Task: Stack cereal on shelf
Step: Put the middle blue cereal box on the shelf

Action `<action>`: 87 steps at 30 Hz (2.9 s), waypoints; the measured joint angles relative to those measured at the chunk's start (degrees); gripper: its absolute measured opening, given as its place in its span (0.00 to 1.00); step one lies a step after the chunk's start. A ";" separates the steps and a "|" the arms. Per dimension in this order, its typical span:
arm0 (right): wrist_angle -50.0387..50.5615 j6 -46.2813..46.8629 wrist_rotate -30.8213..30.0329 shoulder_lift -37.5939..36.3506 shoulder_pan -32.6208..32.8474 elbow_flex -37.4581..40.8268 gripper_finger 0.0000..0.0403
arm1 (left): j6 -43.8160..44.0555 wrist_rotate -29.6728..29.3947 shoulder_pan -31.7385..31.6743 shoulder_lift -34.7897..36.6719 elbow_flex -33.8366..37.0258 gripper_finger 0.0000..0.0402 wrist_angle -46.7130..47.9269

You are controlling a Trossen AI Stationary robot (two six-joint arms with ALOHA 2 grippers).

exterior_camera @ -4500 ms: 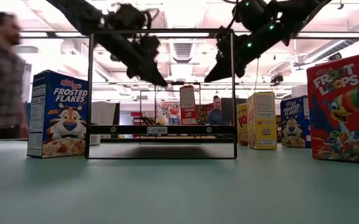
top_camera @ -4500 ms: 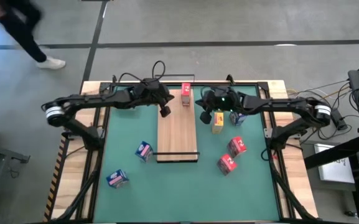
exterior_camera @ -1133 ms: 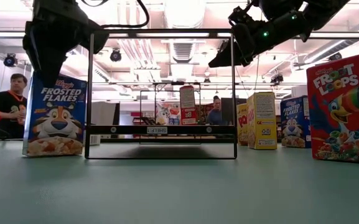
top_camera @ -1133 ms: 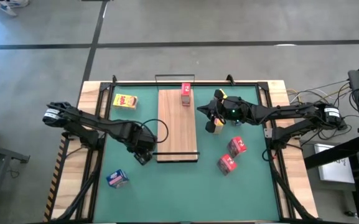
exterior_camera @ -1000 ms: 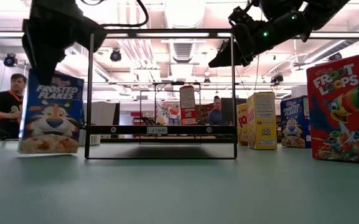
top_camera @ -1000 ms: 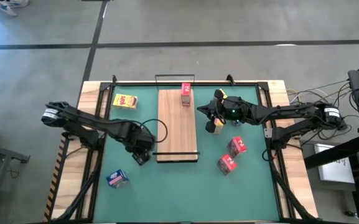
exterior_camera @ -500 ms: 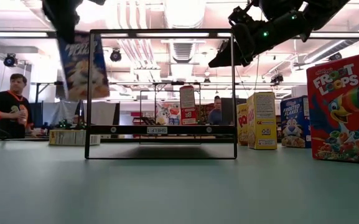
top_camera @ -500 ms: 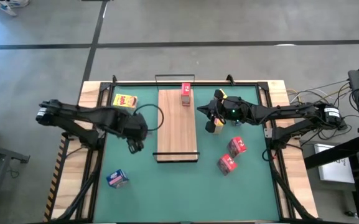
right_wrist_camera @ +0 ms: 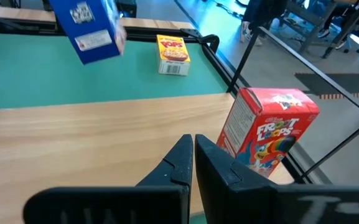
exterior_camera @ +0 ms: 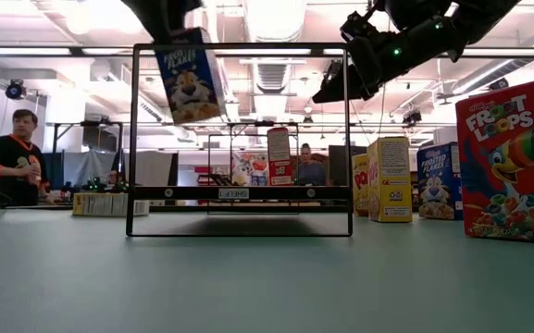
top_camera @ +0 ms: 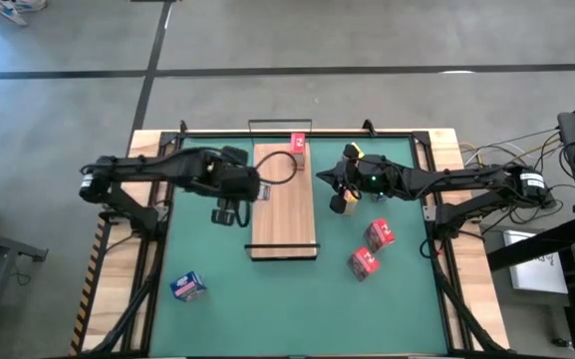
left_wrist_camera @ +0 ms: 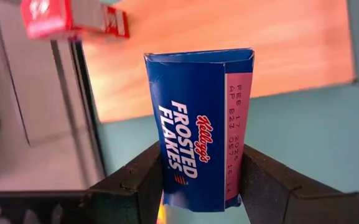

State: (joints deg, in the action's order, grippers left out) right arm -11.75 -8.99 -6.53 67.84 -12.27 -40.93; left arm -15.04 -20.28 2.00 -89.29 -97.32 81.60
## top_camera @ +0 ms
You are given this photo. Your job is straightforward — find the yellow-black hazard tape strip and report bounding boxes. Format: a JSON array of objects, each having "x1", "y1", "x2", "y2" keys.
[{"x1": 69, "y1": 218, "x2": 112, "y2": 357}]

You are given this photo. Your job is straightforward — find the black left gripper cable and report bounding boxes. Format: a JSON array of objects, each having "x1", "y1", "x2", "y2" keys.
[{"x1": 254, "y1": 151, "x2": 299, "y2": 186}]

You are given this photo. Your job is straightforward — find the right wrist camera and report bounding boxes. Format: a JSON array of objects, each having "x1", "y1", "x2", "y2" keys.
[{"x1": 328, "y1": 192, "x2": 352, "y2": 216}]

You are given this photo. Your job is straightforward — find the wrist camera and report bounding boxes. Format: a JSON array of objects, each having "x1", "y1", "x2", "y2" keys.
[
  {"x1": 328, "y1": 192, "x2": 352, "y2": 216},
  {"x1": 210, "y1": 207, "x2": 237, "y2": 227}
]

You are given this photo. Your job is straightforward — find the white laptop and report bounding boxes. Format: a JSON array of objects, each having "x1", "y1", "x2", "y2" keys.
[{"x1": 503, "y1": 229, "x2": 570, "y2": 295}]

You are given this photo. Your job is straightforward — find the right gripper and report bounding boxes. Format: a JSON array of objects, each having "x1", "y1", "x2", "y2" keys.
[{"x1": 315, "y1": 155, "x2": 398, "y2": 200}]

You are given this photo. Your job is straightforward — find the wooden shelf with black frame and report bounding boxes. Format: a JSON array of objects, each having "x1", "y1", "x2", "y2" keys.
[{"x1": 244, "y1": 118, "x2": 322, "y2": 262}]

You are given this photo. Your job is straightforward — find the green table mat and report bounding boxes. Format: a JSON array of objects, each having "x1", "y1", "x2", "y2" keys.
[{"x1": 149, "y1": 137, "x2": 450, "y2": 356}]

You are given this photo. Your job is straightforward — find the black metal beam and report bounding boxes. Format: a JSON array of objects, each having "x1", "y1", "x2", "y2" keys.
[{"x1": 485, "y1": 214, "x2": 575, "y2": 273}]

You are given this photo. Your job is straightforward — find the red Froot Loops cereal box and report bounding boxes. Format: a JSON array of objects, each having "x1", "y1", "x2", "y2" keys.
[
  {"x1": 289, "y1": 132, "x2": 308, "y2": 171},
  {"x1": 363, "y1": 217, "x2": 397, "y2": 254},
  {"x1": 346, "y1": 245, "x2": 382, "y2": 283}
]

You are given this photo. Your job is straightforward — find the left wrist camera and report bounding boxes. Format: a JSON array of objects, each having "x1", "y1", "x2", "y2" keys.
[{"x1": 210, "y1": 207, "x2": 237, "y2": 227}]

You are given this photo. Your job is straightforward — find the person's foot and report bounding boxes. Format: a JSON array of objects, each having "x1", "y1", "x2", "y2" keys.
[
  {"x1": 0, "y1": 0, "x2": 28, "y2": 27},
  {"x1": 14, "y1": 0, "x2": 49, "y2": 14}
]

